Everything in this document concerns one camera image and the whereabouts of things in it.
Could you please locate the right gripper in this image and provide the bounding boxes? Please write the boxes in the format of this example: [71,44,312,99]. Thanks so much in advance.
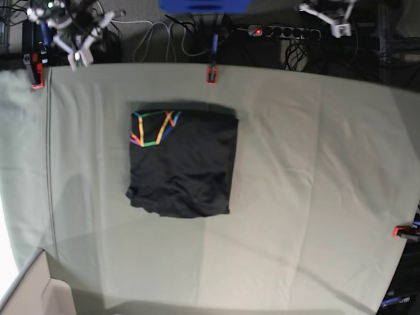
[55,1,105,36]

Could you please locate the dark grey t-shirt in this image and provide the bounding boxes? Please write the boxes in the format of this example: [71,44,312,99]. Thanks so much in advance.
[126,103,239,219]

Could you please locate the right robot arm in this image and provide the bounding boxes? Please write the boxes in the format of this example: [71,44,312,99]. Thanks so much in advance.
[26,1,99,35]

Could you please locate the round black base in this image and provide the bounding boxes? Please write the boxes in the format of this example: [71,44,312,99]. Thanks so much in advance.
[91,29,123,64]

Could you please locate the red black clamp left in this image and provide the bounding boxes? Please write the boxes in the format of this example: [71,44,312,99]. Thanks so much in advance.
[23,53,44,89]

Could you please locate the red black clamp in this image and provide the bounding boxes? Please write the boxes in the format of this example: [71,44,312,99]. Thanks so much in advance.
[206,65,217,84]
[23,53,44,89]
[393,225,419,242]

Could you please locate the blue box top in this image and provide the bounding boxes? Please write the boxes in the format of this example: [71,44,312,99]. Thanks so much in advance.
[159,0,251,14]

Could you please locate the red black clamp top centre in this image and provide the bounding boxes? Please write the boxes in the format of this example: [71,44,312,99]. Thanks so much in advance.
[206,65,217,84]

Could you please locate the black power strip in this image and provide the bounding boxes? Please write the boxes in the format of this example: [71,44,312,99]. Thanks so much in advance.
[247,25,322,41]

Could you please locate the beige box corner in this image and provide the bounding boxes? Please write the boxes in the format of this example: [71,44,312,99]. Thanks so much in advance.
[1,249,76,315]

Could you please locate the light green table cloth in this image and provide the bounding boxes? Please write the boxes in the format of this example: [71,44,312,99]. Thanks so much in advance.
[1,64,419,314]

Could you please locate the red black clamp right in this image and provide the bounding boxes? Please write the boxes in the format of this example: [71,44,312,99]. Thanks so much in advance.
[393,225,419,242]

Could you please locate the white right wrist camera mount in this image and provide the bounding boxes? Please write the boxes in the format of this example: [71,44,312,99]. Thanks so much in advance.
[52,10,124,70]

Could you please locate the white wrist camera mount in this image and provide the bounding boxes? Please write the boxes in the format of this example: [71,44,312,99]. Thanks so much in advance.
[299,0,357,39]
[52,10,124,70]

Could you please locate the white cable loop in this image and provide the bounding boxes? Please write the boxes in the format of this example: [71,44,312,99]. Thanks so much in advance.
[132,19,178,63]

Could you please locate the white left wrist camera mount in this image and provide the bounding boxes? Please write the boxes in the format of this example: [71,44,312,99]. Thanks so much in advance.
[299,0,357,39]

